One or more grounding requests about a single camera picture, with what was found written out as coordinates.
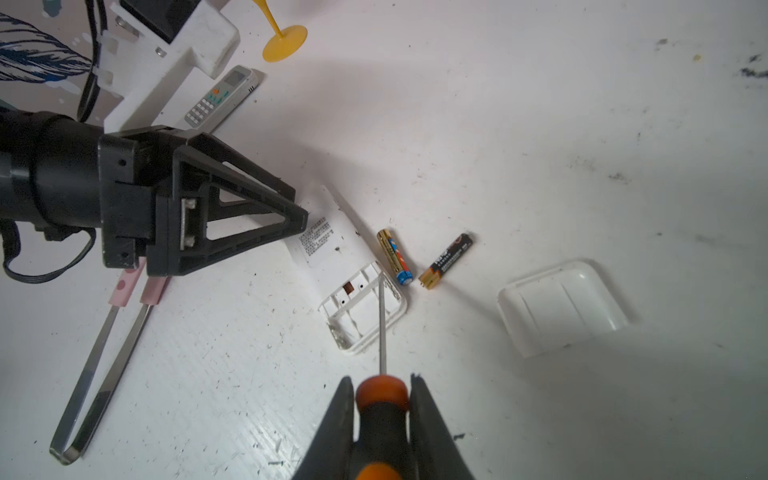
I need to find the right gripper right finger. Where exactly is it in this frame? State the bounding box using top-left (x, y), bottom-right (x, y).
top-left (409, 374), bottom-right (474, 479)

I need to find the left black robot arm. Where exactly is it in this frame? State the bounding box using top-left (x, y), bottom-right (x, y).
top-left (1, 110), bottom-right (308, 277)

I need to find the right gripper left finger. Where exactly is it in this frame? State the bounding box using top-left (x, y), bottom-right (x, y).
top-left (293, 376), bottom-right (355, 480)

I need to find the orange black screwdriver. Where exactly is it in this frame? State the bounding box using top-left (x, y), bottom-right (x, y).
top-left (350, 278), bottom-right (413, 479)

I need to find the white remote control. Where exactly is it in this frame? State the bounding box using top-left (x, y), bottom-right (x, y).
top-left (286, 182), bottom-right (407, 355)

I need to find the grey small remote control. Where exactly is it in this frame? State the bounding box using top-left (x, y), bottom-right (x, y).
top-left (175, 65), bottom-right (265, 133)

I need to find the white battery cover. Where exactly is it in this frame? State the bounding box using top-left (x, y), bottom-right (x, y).
top-left (497, 260), bottom-right (630, 358)

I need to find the black gold AAA battery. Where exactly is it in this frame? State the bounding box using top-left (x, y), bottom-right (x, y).
top-left (419, 233), bottom-right (474, 290)

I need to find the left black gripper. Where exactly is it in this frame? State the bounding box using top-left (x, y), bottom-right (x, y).
top-left (97, 126), bottom-right (308, 277)

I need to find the gold blue AAA battery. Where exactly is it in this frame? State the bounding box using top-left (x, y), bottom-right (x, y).
top-left (376, 229), bottom-right (413, 286)

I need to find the yellow plastic goblet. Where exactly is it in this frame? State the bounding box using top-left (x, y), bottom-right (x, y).
top-left (253, 0), bottom-right (308, 63)

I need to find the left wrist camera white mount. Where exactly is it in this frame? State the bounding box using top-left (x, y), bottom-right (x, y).
top-left (95, 1), bottom-right (240, 134)

